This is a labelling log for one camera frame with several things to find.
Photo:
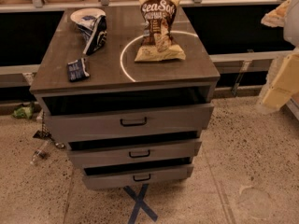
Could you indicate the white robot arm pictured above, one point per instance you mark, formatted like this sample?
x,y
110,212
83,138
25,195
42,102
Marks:
x,y
282,81

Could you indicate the grey drawer cabinet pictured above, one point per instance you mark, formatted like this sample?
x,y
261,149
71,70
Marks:
x,y
117,82

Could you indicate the clear plastic bottle on floor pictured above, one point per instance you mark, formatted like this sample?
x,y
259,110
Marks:
x,y
41,153

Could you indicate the bottom grey drawer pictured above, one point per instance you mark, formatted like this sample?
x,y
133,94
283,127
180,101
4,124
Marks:
x,y
123,179

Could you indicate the green crumpled wrapper on floor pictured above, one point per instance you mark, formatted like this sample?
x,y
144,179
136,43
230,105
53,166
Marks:
x,y
23,111

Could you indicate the brown sea salt chip bag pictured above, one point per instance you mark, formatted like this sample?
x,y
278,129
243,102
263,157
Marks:
x,y
157,43

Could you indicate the small dark blue snack packet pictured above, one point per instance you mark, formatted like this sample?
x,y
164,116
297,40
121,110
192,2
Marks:
x,y
76,70

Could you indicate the top grey drawer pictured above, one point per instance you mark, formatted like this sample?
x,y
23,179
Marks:
x,y
129,123

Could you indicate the blue white chip bag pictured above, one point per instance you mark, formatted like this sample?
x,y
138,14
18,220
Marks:
x,y
92,23

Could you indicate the blue tape cross on floor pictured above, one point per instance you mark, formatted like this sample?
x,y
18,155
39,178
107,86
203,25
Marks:
x,y
140,204

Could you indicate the grey drawer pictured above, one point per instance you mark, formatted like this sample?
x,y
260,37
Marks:
x,y
129,123
123,179
109,156

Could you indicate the middle grey drawer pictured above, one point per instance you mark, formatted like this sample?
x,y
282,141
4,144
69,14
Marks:
x,y
109,156

